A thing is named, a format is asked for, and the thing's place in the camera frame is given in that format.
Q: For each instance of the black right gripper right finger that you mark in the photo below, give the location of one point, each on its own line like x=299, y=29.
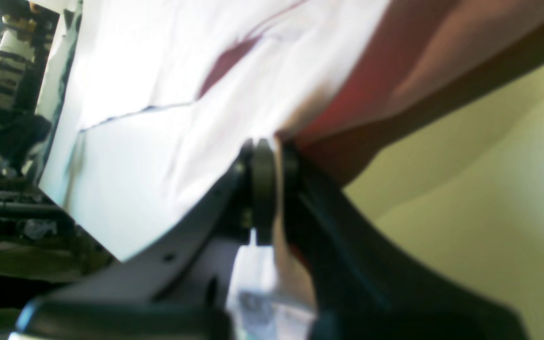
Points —
x=366, y=287

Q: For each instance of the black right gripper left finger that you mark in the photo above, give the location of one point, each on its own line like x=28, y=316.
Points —
x=176, y=288

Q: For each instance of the pink T-shirt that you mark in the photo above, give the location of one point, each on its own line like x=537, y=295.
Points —
x=428, y=114

